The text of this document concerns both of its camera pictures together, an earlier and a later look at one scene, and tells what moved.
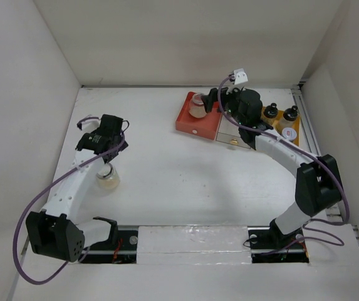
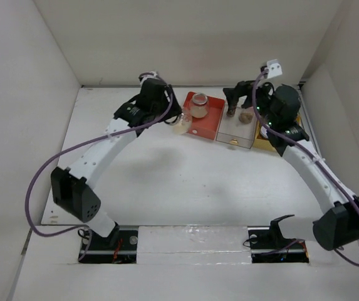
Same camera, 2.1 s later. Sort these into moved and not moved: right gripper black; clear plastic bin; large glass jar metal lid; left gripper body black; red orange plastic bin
Moved: left gripper body black; large glass jar metal lid; right gripper black
Not moved: red orange plastic bin; clear plastic bin
